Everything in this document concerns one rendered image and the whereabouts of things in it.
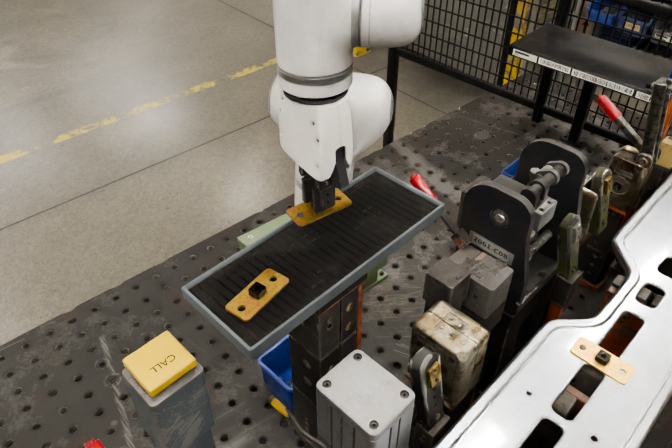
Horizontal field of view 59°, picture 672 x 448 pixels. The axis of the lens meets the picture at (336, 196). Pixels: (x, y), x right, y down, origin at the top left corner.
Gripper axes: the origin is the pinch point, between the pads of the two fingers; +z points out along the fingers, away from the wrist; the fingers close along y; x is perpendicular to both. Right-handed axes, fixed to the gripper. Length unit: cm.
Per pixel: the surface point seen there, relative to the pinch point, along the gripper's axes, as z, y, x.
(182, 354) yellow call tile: 8.2, 7.3, -23.4
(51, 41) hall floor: 126, -382, 24
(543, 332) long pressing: 24.1, 22.1, 25.4
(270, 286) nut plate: 8.0, 4.2, -10.2
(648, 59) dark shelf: 22, -21, 117
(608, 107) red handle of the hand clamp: 11, -2, 69
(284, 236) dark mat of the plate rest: 8.3, -3.2, -3.8
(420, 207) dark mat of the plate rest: 8.4, 2.7, 16.0
